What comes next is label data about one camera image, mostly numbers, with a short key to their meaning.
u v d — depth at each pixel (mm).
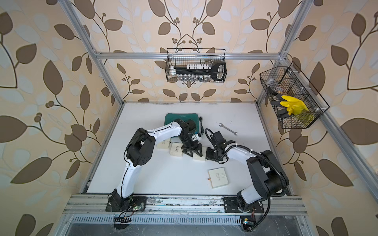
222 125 1062
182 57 911
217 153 667
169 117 1069
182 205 753
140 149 565
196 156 853
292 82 785
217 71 842
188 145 825
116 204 646
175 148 915
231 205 728
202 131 1021
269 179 443
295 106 690
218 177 806
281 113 642
